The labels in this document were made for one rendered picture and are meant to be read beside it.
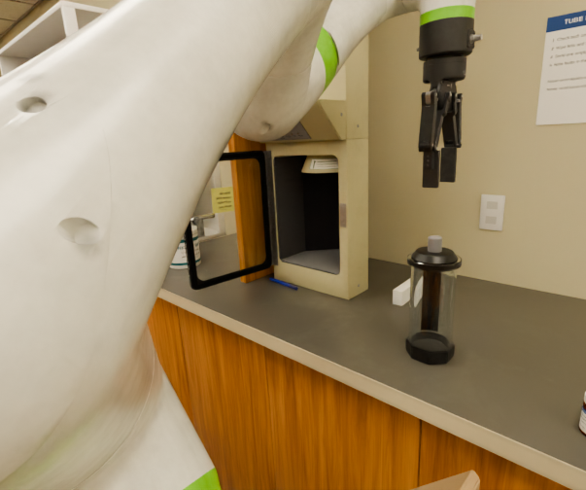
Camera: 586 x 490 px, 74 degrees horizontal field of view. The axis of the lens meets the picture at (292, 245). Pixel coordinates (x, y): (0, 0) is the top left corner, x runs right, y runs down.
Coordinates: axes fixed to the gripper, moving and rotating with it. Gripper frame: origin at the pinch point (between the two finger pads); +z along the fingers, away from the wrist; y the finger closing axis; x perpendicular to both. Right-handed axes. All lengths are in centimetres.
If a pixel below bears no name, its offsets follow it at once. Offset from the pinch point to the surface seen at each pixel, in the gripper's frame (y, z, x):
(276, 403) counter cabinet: -15, 64, 37
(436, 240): -1.8, 13.9, -0.8
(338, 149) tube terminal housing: 12.8, -3.9, 34.0
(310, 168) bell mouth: 14.4, 1.7, 45.8
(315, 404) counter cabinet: -15, 57, 23
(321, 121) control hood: 5.4, -11.5, 33.9
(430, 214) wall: 56, 22, 26
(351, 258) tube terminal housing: 14.0, 27.7, 31.3
